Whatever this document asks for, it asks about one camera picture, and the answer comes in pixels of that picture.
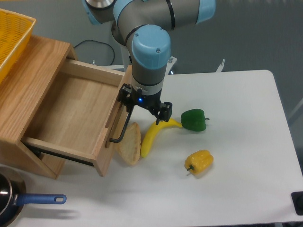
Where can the green bell pepper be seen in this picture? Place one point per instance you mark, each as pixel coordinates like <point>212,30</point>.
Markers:
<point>194,120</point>

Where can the yellow plastic basket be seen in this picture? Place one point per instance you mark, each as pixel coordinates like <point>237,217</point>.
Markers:
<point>15,32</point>

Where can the wooden top drawer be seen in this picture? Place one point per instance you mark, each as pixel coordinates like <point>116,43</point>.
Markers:
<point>79,114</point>

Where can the black corner clamp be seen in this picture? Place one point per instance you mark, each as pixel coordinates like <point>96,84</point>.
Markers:
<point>297,198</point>

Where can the triangular bread slice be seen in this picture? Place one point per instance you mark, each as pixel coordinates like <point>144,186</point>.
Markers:
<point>130,146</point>

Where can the yellow banana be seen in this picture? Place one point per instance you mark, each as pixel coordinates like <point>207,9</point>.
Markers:
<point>152,132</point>

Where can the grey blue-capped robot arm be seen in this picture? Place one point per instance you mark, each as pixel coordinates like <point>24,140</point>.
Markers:
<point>144,26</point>

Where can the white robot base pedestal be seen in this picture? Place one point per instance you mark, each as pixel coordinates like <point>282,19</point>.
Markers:
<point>126,58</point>

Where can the wooden drawer cabinet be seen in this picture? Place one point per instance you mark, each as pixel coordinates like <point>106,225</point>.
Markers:
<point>21,94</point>

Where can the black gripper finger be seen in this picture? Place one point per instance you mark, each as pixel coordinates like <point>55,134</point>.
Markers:
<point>164,112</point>
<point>126,97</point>

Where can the black metal drawer handle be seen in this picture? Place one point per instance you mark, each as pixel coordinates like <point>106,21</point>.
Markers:
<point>120,138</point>

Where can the blue-handled frying pan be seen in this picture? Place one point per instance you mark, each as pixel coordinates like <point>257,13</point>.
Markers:
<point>13,196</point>

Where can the yellow bell pepper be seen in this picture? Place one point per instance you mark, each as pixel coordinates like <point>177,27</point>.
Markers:
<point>198,162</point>

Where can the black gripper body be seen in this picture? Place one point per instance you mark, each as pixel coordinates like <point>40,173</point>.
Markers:
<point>148,102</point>

